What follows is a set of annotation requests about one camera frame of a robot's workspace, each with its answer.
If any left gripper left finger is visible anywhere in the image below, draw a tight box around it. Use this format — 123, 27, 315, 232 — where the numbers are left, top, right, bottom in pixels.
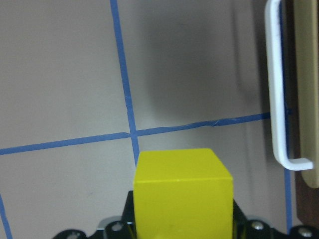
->
121, 190, 136, 239

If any light wooden drawer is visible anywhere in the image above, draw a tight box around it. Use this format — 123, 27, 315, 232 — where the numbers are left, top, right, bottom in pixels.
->
283, 0, 319, 227

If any yellow wooden cube block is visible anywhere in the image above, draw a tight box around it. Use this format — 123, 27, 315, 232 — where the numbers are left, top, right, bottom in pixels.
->
133, 148, 234, 239

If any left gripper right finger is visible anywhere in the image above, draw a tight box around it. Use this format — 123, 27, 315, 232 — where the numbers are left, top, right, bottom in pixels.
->
232, 200, 248, 239

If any white drawer handle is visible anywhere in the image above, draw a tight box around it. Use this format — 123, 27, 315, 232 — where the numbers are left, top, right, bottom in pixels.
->
265, 0, 314, 171

